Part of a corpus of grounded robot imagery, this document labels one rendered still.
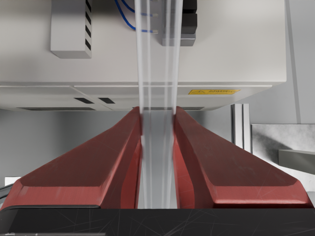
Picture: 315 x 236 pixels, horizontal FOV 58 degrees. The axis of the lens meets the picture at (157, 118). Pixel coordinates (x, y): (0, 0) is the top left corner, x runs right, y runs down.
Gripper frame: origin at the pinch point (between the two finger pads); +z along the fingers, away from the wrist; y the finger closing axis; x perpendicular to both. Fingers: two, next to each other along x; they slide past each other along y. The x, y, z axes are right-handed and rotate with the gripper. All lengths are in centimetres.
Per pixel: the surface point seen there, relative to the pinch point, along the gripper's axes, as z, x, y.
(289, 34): 97, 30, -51
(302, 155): 55, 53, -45
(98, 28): 35.3, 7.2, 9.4
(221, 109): 79, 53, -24
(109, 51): 33.0, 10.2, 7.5
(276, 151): 68, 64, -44
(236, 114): 52, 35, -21
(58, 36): 30.0, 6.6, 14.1
